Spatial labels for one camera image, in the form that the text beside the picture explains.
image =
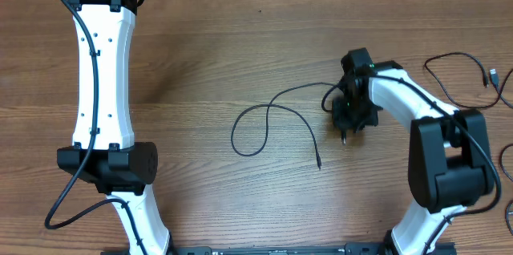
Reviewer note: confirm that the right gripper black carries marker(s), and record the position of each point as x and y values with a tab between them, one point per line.
346	124

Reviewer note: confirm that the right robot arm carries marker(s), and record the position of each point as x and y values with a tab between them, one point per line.
449	163

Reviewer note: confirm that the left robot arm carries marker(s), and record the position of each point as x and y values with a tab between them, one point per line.
103	149

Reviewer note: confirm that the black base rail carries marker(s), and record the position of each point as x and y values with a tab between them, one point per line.
347	249

